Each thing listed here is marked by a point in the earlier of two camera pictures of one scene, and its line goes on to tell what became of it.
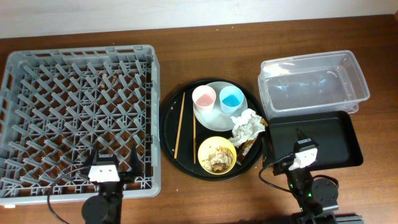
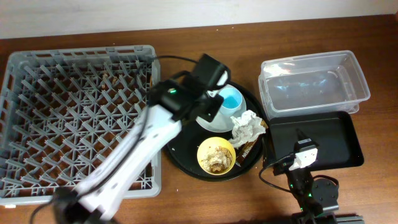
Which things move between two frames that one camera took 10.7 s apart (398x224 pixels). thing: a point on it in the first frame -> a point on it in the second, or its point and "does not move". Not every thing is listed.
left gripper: x=126 y=177 -> x=210 y=107
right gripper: x=280 y=169 does not move
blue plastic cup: x=231 y=99 does not move
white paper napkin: x=247 y=127 does not move
